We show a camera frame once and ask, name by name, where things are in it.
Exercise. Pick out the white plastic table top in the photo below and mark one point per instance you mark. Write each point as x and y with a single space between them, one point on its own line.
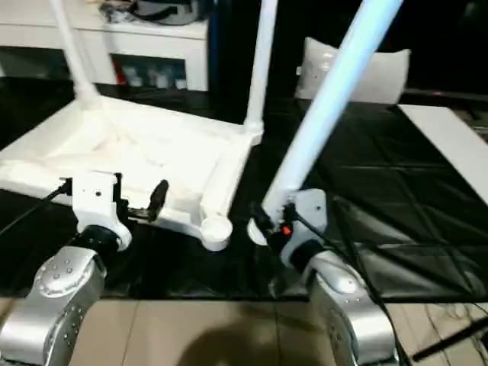
133 152

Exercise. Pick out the white plastic table leg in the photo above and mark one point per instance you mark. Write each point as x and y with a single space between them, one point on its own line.
261 57
335 95
74 49

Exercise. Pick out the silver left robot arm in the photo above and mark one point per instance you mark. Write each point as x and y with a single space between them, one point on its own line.
57 297

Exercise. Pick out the black work mat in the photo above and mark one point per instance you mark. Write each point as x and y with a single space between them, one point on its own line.
381 171

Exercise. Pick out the red packet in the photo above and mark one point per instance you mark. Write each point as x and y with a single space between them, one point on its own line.
121 75

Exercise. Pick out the white sideboard cabinet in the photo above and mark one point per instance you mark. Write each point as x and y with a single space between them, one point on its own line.
152 42

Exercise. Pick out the grey cushion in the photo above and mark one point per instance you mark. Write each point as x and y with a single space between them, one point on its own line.
373 80

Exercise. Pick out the black tangled clutter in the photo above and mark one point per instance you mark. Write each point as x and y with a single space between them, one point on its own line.
120 14

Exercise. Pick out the white flat board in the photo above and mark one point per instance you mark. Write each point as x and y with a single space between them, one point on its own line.
450 145

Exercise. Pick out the black floor stand foot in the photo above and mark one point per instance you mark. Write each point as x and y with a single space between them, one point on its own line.
453 337

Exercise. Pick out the black television with red logo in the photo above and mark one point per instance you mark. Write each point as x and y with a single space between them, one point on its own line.
457 94

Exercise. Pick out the black sofa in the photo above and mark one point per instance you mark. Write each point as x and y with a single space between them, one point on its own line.
438 38

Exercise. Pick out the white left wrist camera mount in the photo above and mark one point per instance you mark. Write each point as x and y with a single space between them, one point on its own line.
95 198

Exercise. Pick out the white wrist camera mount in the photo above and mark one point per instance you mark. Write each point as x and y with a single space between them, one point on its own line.
95 198
310 209

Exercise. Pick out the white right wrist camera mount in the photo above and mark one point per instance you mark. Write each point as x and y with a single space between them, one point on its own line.
310 209

